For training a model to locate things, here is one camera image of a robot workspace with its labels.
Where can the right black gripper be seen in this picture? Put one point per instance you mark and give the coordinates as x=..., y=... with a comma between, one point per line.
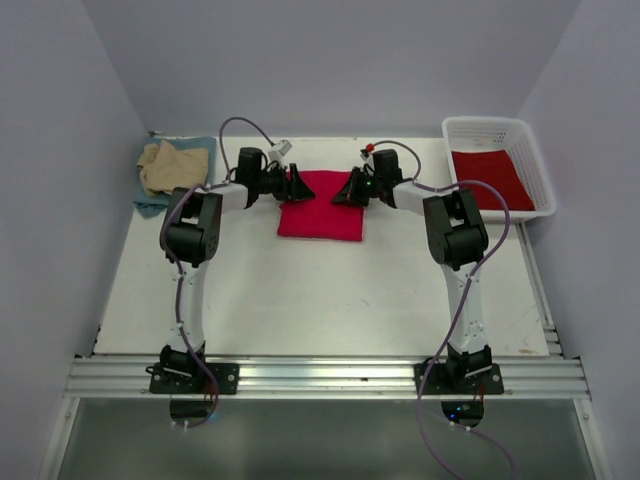
x=349, y=192

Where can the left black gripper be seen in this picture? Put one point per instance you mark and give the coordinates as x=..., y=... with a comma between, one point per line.
x=293, y=189

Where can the bright red t shirt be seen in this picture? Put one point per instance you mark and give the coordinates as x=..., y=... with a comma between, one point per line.
x=319, y=218

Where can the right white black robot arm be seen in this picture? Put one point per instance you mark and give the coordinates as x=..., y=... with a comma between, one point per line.
x=457, y=241

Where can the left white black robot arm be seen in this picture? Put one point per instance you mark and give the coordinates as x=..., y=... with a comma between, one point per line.
x=190, y=236

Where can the beige crumpled shirt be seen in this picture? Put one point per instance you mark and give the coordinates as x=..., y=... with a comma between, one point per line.
x=162, y=168

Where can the dark red folded shirt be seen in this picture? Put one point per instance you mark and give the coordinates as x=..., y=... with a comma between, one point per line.
x=494, y=168

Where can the blue folded shirt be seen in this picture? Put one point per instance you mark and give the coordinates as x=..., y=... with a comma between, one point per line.
x=149, y=207

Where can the white plastic basket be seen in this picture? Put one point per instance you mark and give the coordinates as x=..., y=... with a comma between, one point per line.
x=483, y=134

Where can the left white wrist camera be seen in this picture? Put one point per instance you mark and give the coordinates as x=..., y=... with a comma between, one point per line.
x=278, y=151

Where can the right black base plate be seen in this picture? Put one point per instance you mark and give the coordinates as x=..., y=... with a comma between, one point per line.
x=492, y=380

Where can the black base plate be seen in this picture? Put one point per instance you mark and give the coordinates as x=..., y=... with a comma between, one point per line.
x=492, y=380
x=222, y=377

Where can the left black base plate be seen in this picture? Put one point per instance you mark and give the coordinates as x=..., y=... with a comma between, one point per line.
x=222, y=377

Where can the aluminium mounting rail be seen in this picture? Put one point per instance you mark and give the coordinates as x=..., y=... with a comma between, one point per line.
x=367, y=378

